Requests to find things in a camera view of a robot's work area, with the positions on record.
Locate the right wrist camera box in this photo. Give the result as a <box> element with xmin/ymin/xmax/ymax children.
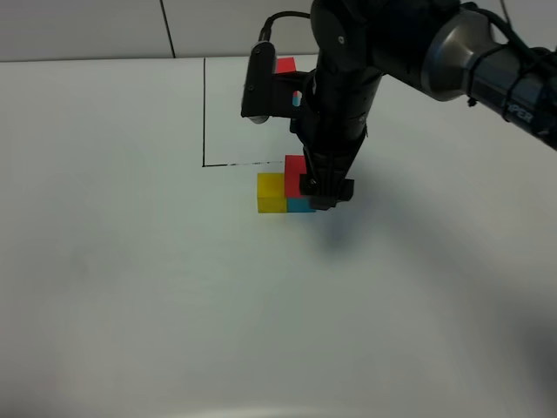
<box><xmin>241</xmin><ymin>41</ymin><xmax>314</xmax><ymax>125</ymax></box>

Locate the yellow block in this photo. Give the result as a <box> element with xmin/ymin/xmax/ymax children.
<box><xmin>257</xmin><ymin>172</ymin><xmax>287</xmax><ymax>213</ymax></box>

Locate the black right camera cable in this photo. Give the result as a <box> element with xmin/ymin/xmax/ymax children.
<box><xmin>258</xmin><ymin>11</ymin><xmax>312</xmax><ymax>44</ymax></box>

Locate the red template block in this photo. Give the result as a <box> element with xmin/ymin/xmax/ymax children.
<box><xmin>275</xmin><ymin>57</ymin><xmax>297</xmax><ymax>74</ymax></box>

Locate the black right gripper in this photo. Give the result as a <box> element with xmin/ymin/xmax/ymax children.
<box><xmin>292</xmin><ymin>64</ymin><xmax>383</xmax><ymax>211</ymax></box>

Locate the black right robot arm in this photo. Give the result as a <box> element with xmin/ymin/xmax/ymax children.
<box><xmin>291</xmin><ymin>1</ymin><xmax>556</xmax><ymax>211</ymax></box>

